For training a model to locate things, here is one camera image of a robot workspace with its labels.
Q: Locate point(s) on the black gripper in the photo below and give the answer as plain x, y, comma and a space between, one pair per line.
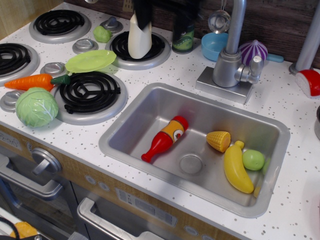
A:
186, 12

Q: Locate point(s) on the white detergent bottle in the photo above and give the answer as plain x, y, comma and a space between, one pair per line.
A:
139, 40

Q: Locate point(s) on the silver metal sink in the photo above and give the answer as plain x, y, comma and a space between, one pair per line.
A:
191, 163

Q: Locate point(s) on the green peas can toy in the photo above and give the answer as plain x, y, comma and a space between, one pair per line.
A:
184, 44

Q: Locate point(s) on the back right stove burner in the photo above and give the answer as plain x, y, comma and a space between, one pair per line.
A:
158, 54

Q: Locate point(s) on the stove burner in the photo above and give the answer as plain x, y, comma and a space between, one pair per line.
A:
90, 98
59, 26
158, 54
17, 60

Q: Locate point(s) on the silver stove knob back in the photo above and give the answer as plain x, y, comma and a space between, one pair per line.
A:
113, 25

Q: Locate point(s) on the silver stove knob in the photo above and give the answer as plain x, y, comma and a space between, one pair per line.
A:
113, 25
9, 100
84, 45
55, 69

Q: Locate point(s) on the silver ladle hanging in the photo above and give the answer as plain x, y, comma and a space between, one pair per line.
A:
220, 20

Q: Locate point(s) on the blue plastic pot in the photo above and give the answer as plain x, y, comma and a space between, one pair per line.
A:
212, 44

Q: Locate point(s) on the small green lettuce toy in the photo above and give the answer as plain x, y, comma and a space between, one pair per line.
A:
101, 34

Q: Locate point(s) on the silver stove knob middle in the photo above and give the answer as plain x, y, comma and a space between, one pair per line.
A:
84, 45

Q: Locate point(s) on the light green plastic plate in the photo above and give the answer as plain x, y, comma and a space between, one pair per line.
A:
90, 61

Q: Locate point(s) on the silver toy faucet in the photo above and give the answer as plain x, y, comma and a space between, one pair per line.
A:
230, 78

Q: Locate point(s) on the purple onion toy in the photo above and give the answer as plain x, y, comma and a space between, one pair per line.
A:
251, 49

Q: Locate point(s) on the back left stove burner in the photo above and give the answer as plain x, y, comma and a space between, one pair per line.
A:
59, 26

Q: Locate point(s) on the front stove burner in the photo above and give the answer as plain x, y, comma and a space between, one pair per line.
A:
90, 98

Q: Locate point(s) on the red ketchup bottle toy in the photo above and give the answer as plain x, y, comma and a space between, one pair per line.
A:
166, 137

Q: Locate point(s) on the silver stove knob lower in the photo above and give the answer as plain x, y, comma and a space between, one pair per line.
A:
55, 69

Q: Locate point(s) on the orange carrot toy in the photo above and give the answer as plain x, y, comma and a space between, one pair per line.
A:
43, 80

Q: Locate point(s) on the yellow corn piece toy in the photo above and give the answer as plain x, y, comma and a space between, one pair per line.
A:
219, 140

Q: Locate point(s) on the green cabbage toy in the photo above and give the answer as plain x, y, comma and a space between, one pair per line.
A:
36, 107

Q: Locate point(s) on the red white cheese wedge toy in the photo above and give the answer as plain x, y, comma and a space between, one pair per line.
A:
309, 82

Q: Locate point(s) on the yellow banana toy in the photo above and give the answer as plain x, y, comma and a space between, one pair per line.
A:
234, 169

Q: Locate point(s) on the green apple toy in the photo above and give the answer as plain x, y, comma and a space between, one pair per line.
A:
253, 160

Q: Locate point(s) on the silver stove knob front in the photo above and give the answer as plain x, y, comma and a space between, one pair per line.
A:
9, 100

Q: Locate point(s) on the silver oven dial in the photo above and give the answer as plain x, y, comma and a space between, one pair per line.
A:
45, 162

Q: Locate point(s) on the yellow object bottom corner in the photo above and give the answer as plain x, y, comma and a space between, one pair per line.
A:
25, 230

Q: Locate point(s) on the silver oven door handle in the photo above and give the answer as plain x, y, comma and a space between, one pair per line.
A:
47, 192

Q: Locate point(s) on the silver dishwasher handle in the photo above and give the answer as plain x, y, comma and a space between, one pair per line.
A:
84, 211

